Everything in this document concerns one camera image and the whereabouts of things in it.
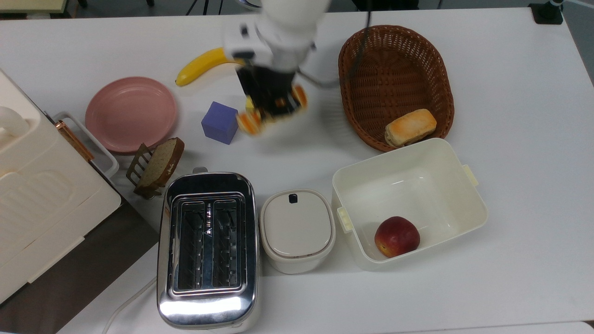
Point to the yellow banana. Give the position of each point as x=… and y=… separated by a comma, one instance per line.
x=204, y=67

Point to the brown wicker basket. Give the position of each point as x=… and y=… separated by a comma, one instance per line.
x=394, y=74

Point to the toasted square bread roll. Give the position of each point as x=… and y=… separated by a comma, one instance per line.
x=410, y=127

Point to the dark brown mat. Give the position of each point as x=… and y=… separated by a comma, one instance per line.
x=79, y=273

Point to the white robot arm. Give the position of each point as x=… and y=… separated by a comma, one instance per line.
x=283, y=28

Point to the white lidded pot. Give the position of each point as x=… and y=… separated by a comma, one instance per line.
x=297, y=229

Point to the white plastic storage box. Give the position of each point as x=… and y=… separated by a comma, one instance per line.
x=417, y=195

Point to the cream bread box appliance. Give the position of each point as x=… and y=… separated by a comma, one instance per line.
x=41, y=204

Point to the purple foam cube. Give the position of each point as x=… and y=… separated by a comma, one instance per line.
x=220, y=123

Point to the yellow foam cube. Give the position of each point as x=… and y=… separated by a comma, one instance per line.
x=249, y=104

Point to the wooden toast rack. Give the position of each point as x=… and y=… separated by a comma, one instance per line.
x=139, y=169

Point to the striped orange bread loaf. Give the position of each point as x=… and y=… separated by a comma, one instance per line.
x=249, y=122

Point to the chrome two-slot toaster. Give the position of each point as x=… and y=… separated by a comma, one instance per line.
x=207, y=297

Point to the pink plate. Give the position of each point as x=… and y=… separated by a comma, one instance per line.
x=130, y=114

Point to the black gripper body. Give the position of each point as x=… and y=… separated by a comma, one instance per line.
x=267, y=82

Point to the black table clamp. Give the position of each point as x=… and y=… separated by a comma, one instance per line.
x=546, y=11

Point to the red apple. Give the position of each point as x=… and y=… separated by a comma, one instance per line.
x=397, y=236

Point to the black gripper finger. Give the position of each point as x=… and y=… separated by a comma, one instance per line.
x=287, y=99
x=262, y=109

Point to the brown toast slice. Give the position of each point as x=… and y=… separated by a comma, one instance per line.
x=162, y=164

